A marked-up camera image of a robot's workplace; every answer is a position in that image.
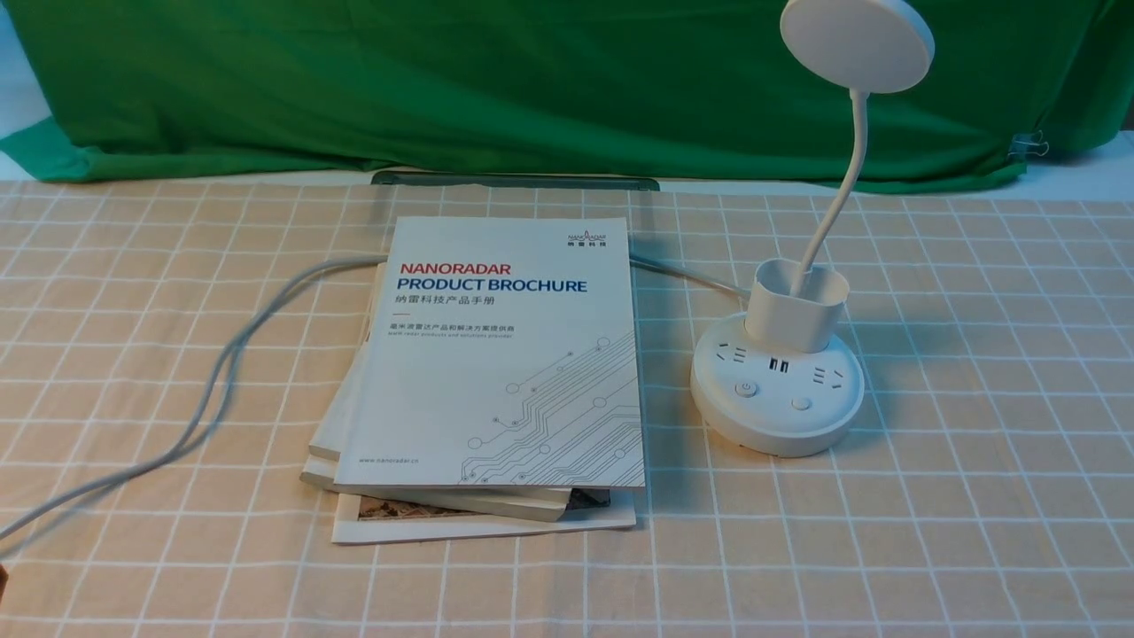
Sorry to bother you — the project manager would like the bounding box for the white desk lamp with sockets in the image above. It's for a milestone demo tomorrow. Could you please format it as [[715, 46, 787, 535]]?
[[691, 1, 936, 459]]

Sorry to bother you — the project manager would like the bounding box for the white Nanoradar product brochure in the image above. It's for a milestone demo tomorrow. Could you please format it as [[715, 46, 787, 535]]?
[[336, 215, 648, 490]]

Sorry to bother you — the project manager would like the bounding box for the white middle book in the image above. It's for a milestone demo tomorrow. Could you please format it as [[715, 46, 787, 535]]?
[[301, 265, 572, 522]]

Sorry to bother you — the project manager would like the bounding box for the bottom white magazine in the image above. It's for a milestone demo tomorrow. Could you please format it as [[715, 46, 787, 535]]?
[[330, 492, 637, 546]]

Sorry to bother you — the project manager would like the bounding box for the beige checked tablecloth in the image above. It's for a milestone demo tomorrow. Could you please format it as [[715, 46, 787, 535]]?
[[1, 182, 1133, 637]]

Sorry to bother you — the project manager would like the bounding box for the metal binder clip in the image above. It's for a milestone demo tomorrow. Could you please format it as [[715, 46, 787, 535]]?
[[1006, 130, 1052, 161]]

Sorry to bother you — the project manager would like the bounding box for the green backdrop cloth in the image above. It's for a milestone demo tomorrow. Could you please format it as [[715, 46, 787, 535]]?
[[3, 1, 1131, 194]]

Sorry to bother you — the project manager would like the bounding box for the grey power cable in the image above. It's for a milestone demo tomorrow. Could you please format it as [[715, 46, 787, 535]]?
[[0, 252, 750, 543]]

